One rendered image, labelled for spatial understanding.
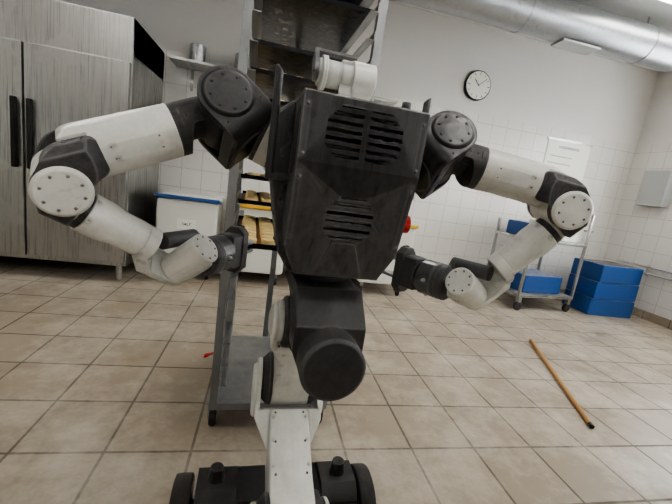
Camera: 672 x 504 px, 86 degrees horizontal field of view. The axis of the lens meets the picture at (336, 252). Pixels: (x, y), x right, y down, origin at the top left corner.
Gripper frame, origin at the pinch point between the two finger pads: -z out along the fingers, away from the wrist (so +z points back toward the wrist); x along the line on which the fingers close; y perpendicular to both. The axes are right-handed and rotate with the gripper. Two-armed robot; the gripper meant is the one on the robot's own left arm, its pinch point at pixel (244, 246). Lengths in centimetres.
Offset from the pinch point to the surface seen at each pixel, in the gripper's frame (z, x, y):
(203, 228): -191, -39, 156
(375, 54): -50, 66, -15
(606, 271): -386, -36, -233
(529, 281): -349, -58, -151
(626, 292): -405, -59, -266
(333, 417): -63, -87, -18
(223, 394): -34, -72, 23
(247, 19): -28, 68, 23
